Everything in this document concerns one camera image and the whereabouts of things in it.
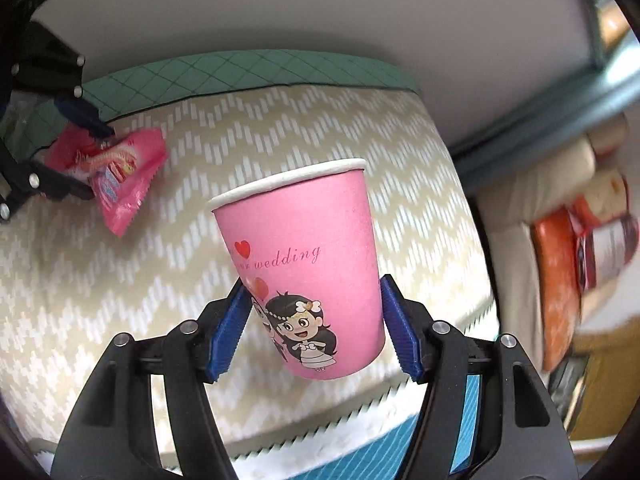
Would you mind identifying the teal window frame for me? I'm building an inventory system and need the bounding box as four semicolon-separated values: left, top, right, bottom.
450;0;639;195

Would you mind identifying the cream and orange armchair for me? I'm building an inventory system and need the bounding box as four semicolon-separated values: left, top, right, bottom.
473;114;639;375

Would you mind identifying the pink snack wrapper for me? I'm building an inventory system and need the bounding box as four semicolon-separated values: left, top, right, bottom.
44;124;167;236

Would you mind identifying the teal and beige mattress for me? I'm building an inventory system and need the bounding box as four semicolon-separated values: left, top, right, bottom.
1;51;498;479

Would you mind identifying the pink wedding paper cup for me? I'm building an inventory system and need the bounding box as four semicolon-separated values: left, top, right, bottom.
208;158;385;380

